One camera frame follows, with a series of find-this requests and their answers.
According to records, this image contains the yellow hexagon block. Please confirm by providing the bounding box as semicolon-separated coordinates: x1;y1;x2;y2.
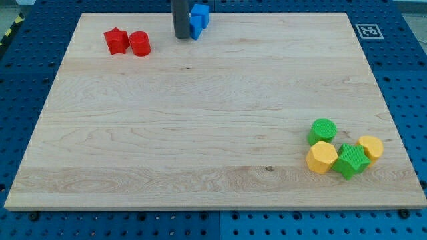
306;141;338;174

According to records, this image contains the white fiducial marker tag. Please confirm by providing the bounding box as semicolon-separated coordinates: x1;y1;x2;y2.
356;23;384;39

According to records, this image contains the red cylinder block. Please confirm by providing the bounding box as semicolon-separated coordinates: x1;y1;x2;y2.
129;31;151;57

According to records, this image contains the wooden board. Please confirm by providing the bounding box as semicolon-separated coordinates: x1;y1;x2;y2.
5;13;426;211

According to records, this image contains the red star block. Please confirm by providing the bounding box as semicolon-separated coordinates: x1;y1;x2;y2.
103;27;130;55

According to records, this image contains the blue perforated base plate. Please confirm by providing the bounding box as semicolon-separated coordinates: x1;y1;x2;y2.
1;1;426;239

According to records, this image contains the yellow heart block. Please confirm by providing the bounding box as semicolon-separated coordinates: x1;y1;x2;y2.
356;135;384;167

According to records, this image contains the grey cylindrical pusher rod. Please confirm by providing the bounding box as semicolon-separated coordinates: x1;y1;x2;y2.
171;0;190;39

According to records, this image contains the green star block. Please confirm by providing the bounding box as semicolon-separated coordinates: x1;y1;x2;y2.
332;143;371;180

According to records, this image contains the blue wedge block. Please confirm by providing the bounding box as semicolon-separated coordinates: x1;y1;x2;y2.
189;16;203;40

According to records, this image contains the blue cube block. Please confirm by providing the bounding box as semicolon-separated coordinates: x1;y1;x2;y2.
191;4;210;29

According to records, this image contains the green cylinder block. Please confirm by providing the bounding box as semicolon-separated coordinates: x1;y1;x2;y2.
307;118;337;146

